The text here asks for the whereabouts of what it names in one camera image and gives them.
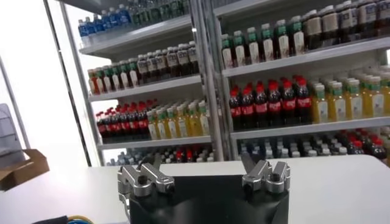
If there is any grey metal bottle shelf unit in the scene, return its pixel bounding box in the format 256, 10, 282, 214
59, 0, 225, 167
213, 0, 390, 162

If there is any brown cardboard box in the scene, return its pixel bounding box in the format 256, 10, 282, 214
0, 148, 51, 192

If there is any grey ribbed panel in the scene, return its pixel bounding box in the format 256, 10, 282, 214
0, 103, 27, 167

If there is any beige label dark drink bottle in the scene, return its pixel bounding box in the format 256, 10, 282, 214
321, 5, 339, 47
304, 10, 323, 51

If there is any yellow juice bottle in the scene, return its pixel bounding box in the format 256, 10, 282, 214
187, 102, 200, 137
362, 75, 385, 118
346, 79, 364, 120
197, 100, 211, 136
311, 83, 329, 124
166, 107, 178, 139
327, 81, 347, 122
175, 105, 189, 138
147, 110, 158, 141
155, 108, 168, 140

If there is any blue water bottle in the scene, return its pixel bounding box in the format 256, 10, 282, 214
118, 4, 132, 25
108, 7, 121, 28
78, 19, 89, 39
93, 13, 104, 33
85, 16, 96, 36
101, 10, 112, 31

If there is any green cap dark tea bottle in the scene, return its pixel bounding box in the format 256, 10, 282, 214
275, 19, 290, 59
221, 33, 234, 69
260, 23, 275, 61
127, 58, 140, 88
110, 63, 121, 91
289, 15, 305, 57
246, 27, 260, 64
94, 67, 104, 94
102, 65, 113, 92
118, 60, 130, 89
233, 30, 246, 67

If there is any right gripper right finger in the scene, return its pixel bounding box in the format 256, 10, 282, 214
240, 152, 292, 195

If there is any black window post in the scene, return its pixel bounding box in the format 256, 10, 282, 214
42, 0, 92, 167

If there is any orange label tea bottle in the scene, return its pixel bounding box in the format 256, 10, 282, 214
87, 69, 97, 95

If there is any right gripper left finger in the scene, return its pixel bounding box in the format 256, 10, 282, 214
117, 153, 176, 198

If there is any red cap cola bottle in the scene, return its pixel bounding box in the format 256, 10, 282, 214
130, 104, 141, 139
267, 81, 283, 126
295, 77, 312, 124
229, 88, 242, 128
112, 108, 123, 141
96, 111, 107, 142
138, 102, 150, 138
254, 83, 269, 128
121, 106, 132, 140
241, 86, 255, 128
280, 79, 297, 125
103, 110, 114, 141

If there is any white label dark drink bottle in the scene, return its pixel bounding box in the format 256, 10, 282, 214
155, 50, 168, 80
187, 41, 200, 75
166, 47, 180, 79
356, 0, 377, 39
146, 52, 158, 82
136, 55, 149, 85
376, 0, 390, 36
339, 1, 357, 43
177, 44, 190, 76

